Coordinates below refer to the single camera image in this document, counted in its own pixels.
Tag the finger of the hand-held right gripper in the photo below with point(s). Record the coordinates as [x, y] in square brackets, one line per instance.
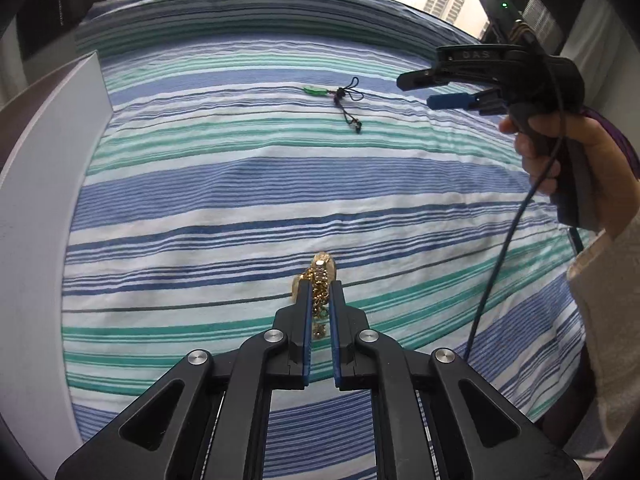
[450, 71]
[450, 101]

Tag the striped bedsheet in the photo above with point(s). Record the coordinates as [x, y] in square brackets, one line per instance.
[280, 195]

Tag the person's right forearm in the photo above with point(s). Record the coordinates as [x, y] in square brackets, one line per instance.
[617, 340]

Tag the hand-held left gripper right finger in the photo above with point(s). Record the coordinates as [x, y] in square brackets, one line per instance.
[336, 340]

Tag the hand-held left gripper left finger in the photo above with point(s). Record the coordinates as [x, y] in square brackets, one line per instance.
[306, 340]

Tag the person's right hand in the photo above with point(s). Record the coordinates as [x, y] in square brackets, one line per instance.
[607, 170]

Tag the white box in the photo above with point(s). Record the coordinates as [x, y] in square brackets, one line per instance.
[35, 240]

